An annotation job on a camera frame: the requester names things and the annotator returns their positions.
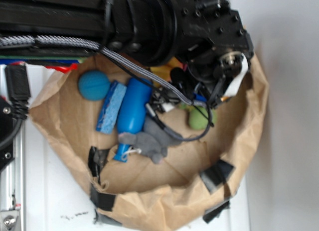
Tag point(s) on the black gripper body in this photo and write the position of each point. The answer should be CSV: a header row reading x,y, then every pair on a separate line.
x,y
215,46

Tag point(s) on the green plush animal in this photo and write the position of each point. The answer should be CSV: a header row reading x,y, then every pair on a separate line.
x,y
197,116

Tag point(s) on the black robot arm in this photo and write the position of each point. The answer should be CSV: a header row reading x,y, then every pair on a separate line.
x,y
146,30

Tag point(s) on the yellow microfiber cloth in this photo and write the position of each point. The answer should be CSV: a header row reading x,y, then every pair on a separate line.
x,y
164,71

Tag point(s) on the blue plastic bottle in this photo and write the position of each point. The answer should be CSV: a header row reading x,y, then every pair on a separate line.
x,y
132,113

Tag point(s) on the grey plush elephant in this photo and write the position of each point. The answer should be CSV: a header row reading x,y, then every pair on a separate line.
x,y
152,141

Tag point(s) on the blue textured ball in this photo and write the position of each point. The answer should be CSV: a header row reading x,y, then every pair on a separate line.
x,y
93,85

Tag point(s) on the blue sponge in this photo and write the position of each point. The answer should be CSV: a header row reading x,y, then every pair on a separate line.
x,y
111,106

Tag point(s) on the brown paper bag bin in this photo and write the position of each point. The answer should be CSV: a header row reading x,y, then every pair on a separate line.
x,y
194,178

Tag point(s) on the black cable connector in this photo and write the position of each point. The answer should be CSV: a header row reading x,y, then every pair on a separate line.
x,y
18,90

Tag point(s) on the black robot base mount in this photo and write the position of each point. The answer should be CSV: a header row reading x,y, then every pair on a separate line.
x,y
6,126

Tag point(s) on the aluminium frame rail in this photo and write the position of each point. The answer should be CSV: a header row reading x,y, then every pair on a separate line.
x,y
12,179

